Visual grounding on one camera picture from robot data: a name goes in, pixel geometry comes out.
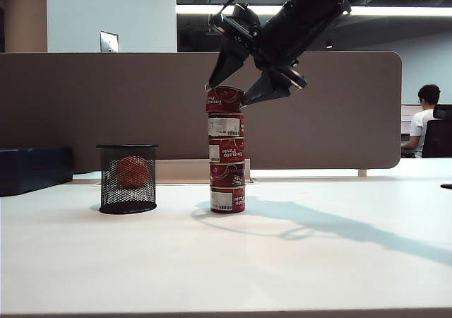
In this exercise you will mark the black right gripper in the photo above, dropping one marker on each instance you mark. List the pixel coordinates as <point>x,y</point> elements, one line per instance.
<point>293,32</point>

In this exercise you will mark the red tomato paste can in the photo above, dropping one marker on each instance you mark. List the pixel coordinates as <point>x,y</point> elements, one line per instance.
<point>226,100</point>

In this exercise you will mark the tomato can wide white label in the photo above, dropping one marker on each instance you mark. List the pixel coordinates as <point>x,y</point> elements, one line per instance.
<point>226,126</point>

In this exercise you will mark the tomato can large Paste lettering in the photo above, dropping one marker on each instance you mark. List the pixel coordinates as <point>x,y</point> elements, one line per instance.
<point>229,151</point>

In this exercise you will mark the tomato can black sticker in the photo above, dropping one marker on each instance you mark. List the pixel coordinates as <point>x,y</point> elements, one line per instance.
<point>222,174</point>

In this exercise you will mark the tomato can white barcode label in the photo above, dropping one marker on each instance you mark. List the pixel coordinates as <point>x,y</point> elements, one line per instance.
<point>226,200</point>

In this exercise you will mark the small black ceiling spotlight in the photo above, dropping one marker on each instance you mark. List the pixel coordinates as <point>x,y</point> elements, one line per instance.
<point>328,44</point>

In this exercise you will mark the brown desk divider panel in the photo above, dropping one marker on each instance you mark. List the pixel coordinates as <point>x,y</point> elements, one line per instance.
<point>335,120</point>

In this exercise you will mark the orange red ball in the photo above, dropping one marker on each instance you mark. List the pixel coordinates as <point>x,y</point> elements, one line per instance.
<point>131,170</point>

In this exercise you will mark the long ceiling light strip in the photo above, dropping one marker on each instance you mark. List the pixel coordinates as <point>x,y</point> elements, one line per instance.
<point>395,11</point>

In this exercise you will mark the computer monitor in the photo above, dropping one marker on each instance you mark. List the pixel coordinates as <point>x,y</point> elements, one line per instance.
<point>407,118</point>

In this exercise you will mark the black mesh pen holder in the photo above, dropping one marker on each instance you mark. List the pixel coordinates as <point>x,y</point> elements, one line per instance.
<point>106,176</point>

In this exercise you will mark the person in white shirt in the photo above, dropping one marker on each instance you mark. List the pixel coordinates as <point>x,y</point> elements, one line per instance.
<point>418,127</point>

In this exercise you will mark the black office chair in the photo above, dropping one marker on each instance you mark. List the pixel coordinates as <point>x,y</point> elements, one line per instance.
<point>438,139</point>

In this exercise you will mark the flat black object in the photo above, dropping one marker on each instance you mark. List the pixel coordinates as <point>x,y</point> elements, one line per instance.
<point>446,186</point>

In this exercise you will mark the dark blue box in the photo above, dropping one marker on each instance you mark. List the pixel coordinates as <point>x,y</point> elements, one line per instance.
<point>31,169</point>

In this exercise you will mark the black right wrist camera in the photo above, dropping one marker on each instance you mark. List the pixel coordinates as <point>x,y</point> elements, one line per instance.
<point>240,21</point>

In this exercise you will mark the metal wall plate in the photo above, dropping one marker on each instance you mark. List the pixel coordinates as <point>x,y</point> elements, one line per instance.
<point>108,42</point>

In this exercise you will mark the white divider foot bracket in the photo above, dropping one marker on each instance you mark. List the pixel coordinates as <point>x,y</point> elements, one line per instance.
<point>362,172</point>

